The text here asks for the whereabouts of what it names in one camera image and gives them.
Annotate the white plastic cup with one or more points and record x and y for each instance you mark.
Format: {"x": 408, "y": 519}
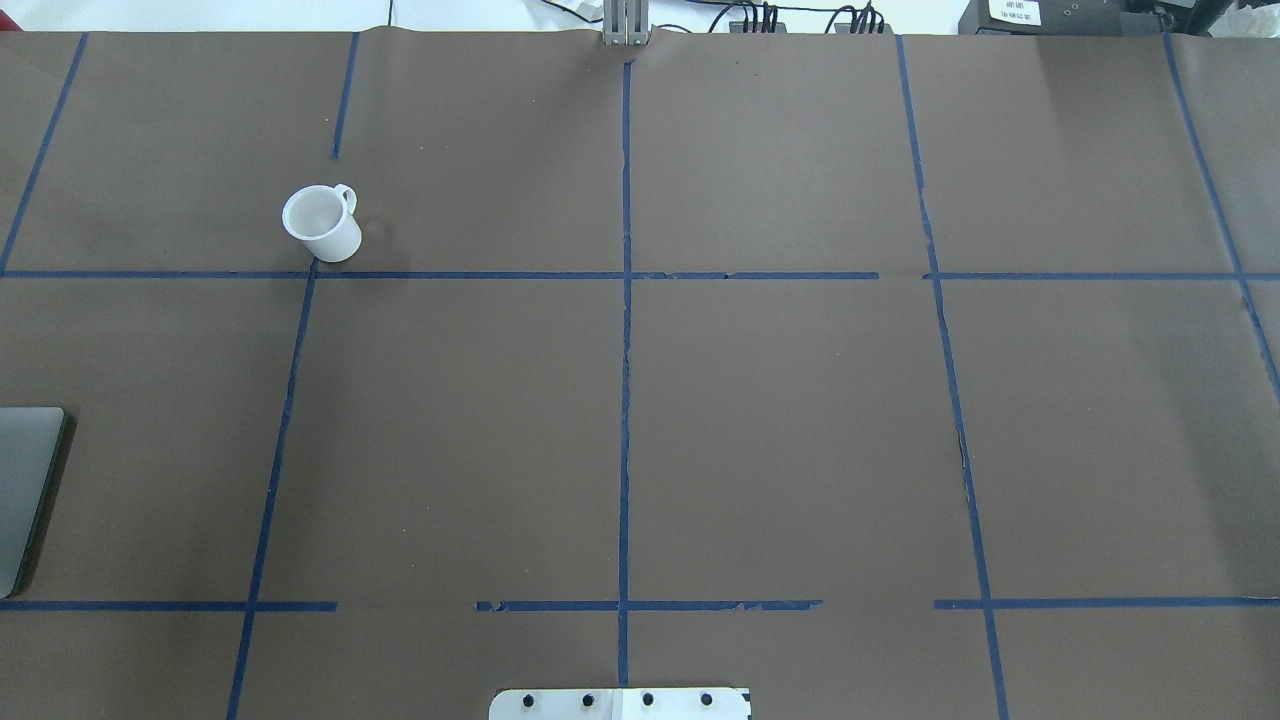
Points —
{"x": 322, "y": 218}

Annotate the grey closed laptop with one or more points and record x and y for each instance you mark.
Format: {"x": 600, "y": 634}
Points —
{"x": 30, "y": 449}

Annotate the brown paper table cover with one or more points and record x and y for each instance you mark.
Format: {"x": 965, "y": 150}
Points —
{"x": 898, "y": 377}

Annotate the black orange connector hub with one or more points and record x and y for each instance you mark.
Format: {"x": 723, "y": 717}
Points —
{"x": 857, "y": 20}
{"x": 757, "y": 19}

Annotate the black box with white label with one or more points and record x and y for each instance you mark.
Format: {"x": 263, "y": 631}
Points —
{"x": 1057, "y": 18}

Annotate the grey aluminium profile post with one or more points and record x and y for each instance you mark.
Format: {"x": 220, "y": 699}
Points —
{"x": 626, "y": 22}

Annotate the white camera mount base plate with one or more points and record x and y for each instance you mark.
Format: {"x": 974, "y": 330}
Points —
{"x": 623, "y": 703}

